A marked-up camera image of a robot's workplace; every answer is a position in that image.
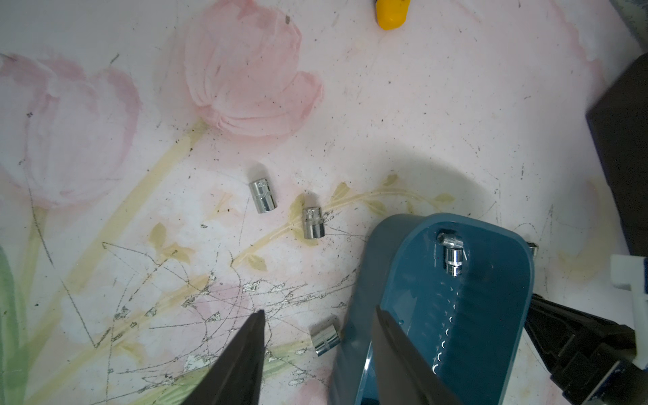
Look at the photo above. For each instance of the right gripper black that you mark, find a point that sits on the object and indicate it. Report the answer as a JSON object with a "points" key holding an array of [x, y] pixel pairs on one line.
{"points": [[588, 357]]}

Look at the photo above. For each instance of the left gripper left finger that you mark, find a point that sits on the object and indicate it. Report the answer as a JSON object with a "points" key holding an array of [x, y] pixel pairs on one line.
{"points": [[236, 376]]}

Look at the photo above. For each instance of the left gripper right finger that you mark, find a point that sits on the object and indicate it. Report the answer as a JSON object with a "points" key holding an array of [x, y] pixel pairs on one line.
{"points": [[402, 374]]}

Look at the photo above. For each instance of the chrome socket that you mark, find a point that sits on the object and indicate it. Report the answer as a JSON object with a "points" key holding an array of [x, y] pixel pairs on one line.
{"points": [[533, 248], [454, 253], [313, 223], [325, 340], [262, 195]]}

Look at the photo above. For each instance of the teal plastic storage tray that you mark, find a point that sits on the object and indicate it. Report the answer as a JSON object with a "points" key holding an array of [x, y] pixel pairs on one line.
{"points": [[467, 328]]}

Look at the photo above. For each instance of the chrome socket in tray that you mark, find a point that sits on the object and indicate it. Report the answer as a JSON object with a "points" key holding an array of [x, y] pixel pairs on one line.
{"points": [[454, 253]]}

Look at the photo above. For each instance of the yellow black toolbox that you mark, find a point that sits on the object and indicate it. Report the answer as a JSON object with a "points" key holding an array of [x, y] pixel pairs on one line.
{"points": [[618, 125]]}

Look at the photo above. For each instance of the yellow utility knife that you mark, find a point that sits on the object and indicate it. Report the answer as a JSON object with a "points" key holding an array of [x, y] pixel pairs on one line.
{"points": [[391, 14]]}

